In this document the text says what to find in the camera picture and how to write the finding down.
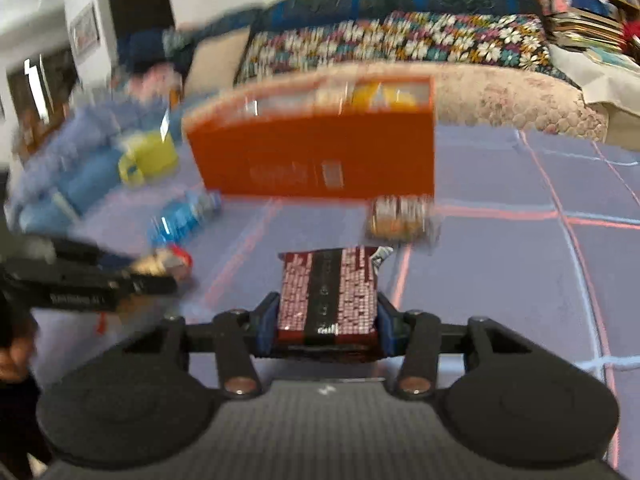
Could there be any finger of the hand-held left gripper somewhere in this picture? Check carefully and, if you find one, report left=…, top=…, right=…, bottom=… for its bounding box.
left=0, top=266, right=180, bottom=312
left=47, top=239, right=138, bottom=273

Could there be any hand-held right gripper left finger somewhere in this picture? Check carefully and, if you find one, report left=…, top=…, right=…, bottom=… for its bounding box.
left=122, top=291, right=281, bottom=401

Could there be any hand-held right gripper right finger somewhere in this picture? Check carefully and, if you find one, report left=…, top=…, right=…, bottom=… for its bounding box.
left=375, top=292, right=528, bottom=401

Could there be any dark pink patterned snack packet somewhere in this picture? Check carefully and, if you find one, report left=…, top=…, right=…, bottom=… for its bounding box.
left=276, top=245, right=381, bottom=363

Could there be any rice cracker packet red trim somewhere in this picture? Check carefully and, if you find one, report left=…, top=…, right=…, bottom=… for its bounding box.
left=132, top=245, right=193, bottom=283

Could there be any orange cardboard box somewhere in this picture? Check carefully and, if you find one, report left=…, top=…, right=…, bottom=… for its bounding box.
left=181, top=74, right=436, bottom=201

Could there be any yellow snack packet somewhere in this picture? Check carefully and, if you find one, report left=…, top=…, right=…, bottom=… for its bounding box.
left=350, top=82, right=418, bottom=111

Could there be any person's left hand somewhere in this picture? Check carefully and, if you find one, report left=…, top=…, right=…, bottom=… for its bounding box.
left=0, top=327, right=40, bottom=386

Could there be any blue striped blanket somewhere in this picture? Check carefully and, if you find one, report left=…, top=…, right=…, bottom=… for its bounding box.
left=10, top=95, right=186, bottom=241

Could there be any small blue snack packet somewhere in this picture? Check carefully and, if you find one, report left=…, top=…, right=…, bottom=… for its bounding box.
left=147, top=191, right=223, bottom=248

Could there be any clear cookie packet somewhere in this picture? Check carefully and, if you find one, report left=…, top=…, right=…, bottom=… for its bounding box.
left=364, top=195, right=441, bottom=243

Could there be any green mug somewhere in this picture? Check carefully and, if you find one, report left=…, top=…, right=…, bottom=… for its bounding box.
left=117, top=132, right=180, bottom=187

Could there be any blue checked cloth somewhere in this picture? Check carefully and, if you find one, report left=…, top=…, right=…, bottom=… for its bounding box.
left=30, top=122, right=640, bottom=461

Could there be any pink floral cloth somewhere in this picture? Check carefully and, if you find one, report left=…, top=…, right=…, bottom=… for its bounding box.
left=112, top=65, right=183, bottom=111

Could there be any dark blue clothing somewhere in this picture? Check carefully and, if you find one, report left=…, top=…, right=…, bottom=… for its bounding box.
left=120, top=30, right=193, bottom=78

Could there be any beige pillow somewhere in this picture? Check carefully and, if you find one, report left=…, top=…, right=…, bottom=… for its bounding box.
left=182, top=27, right=251, bottom=106

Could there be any pink quilted cover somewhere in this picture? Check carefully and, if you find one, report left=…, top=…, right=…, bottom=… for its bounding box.
left=280, top=60, right=608, bottom=143

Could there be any floral cushion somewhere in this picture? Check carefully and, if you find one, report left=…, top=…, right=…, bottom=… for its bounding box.
left=234, top=10, right=551, bottom=86

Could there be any white cloth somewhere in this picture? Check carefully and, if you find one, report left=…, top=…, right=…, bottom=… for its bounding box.
left=547, top=45, right=640, bottom=108

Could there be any stack of books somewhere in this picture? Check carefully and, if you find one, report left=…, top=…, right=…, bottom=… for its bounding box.
left=530, top=0, right=626, bottom=53

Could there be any red garment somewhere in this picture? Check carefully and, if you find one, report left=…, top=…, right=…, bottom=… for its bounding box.
left=620, top=22, right=640, bottom=61

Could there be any framed wall picture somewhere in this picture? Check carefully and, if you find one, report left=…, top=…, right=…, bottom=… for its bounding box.
left=69, top=4, right=101, bottom=53

